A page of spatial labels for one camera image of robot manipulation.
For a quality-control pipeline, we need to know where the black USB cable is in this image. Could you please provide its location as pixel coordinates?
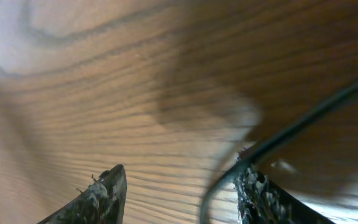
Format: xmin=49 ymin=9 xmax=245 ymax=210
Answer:
xmin=199 ymin=70 xmax=358 ymax=224

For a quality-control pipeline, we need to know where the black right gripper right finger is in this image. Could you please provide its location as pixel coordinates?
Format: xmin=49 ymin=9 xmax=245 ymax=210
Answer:
xmin=233 ymin=165 xmax=334 ymax=224

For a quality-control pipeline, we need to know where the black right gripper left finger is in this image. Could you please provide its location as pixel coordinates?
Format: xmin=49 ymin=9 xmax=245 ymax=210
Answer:
xmin=39 ymin=164 xmax=127 ymax=224

